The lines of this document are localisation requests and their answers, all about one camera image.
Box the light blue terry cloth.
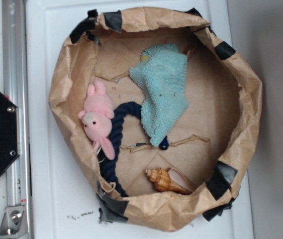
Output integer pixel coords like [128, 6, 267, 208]
[129, 43, 189, 147]

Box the small blue capped object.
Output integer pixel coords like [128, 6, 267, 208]
[159, 136, 170, 150]

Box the pink plush bunny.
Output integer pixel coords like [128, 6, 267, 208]
[78, 80, 115, 160]

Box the orange conch seashell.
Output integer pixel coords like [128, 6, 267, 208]
[145, 167, 195, 195]

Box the brown paper bag basket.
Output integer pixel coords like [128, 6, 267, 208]
[49, 7, 262, 232]

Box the white plastic tray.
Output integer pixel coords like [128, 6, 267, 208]
[26, 0, 254, 239]

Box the dark navy rope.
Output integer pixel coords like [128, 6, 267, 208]
[98, 101, 142, 198]

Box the metal corner bracket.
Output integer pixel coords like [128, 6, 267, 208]
[0, 205, 28, 239]

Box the aluminium extrusion rail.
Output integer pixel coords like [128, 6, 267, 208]
[1, 0, 34, 239]

